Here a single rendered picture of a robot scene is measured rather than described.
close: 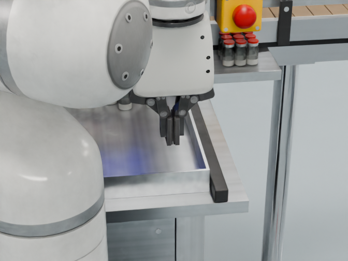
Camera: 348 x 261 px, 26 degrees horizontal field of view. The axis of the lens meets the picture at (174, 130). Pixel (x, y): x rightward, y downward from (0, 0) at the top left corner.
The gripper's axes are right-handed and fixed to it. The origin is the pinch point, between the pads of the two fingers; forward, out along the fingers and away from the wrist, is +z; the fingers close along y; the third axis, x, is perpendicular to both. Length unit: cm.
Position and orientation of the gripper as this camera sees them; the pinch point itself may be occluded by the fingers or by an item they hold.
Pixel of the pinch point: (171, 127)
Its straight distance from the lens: 96.2
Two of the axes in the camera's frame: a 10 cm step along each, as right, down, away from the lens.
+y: -9.9, 0.7, -1.2
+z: 0.0, 8.7, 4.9
